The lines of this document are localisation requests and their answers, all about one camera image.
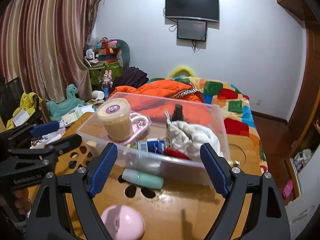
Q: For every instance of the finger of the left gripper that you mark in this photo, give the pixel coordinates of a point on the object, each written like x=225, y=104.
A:
x=64, y=145
x=39, y=130

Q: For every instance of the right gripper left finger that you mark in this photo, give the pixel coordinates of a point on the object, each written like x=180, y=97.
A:
x=59, y=196

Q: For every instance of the beige tub with lid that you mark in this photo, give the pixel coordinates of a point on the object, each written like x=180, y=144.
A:
x=114, y=115

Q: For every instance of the white cloth pouch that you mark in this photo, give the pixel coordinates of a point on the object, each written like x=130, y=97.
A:
x=188, y=138

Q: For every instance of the red drawstring pouch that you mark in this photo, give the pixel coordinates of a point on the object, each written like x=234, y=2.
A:
x=173, y=153

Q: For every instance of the blue staple box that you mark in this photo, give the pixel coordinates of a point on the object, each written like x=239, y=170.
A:
x=152, y=146

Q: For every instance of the green spray bottle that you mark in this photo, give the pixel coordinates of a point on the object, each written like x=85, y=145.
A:
x=178, y=113

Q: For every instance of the left hand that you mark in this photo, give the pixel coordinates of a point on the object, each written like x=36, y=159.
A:
x=22, y=201

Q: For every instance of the teal dinosaur rocking toy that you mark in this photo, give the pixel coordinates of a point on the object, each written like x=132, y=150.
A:
x=57, y=110

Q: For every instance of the yellow cloth on chair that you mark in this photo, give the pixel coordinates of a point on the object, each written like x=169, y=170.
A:
x=29, y=103

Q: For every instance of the stack of papers and books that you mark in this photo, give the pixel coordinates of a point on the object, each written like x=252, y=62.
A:
x=73, y=115

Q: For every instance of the pink croc shoe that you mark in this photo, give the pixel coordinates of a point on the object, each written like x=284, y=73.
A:
x=287, y=190

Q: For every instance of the black chair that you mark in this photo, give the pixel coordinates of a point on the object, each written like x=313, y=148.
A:
x=11, y=93

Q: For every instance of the pink round lidded container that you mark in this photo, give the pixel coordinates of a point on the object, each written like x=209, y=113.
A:
x=123, y=222

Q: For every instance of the white mug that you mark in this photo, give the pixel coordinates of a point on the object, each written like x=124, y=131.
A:
x=98, y=94

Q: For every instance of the mint green tube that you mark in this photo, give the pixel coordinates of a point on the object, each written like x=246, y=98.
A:
x=142, y=179

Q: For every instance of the green storage box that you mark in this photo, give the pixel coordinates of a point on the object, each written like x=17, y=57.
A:
x=97, y=72

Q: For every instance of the pink bunny water bottle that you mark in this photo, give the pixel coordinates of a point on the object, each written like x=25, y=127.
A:
x=107, y=83

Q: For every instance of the colourful patchwork blanket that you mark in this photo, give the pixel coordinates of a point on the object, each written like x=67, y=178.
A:
x=236, y=113

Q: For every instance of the pile of plush toys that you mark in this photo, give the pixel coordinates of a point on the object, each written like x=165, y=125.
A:
x=108, y=52

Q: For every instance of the striped pink curtain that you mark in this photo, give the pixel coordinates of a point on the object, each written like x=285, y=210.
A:
x=43, y=43

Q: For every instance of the dark purple garment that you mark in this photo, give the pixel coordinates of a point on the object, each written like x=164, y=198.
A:
x=131, y=76

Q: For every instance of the wooden door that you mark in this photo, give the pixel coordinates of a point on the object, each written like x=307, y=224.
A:
x=306, y=110

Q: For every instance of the clear plastic storage bin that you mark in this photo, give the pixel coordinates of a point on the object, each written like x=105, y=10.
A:
x=146, y=153

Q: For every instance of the orange puffer jacket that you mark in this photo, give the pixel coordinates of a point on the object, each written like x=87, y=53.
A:
x=163, y=95

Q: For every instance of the yellow foam hoop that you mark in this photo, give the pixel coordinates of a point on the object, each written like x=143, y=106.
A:
x=182, y=70

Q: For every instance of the small wall monitor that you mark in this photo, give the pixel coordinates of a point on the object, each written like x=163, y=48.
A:
x=192, y=30

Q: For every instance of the large wall television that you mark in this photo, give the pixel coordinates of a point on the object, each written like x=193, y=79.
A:
x=205, y=10

